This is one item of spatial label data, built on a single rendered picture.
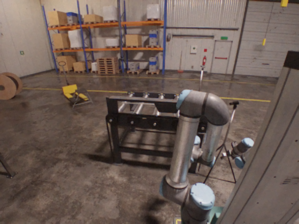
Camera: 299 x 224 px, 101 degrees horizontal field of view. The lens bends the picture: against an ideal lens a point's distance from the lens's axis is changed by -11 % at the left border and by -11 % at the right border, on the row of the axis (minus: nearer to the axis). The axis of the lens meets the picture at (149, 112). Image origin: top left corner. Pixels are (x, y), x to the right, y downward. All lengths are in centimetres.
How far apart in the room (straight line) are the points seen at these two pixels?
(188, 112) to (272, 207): 57
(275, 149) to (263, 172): 10
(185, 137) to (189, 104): 18
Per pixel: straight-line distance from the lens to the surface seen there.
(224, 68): 1124
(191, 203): 99
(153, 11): 944
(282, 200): 84
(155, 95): 270
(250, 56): 1175
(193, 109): 72
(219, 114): 72
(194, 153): 118
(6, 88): 748
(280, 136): 56
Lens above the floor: 178
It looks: 26 degrees down
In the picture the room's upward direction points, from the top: straight up
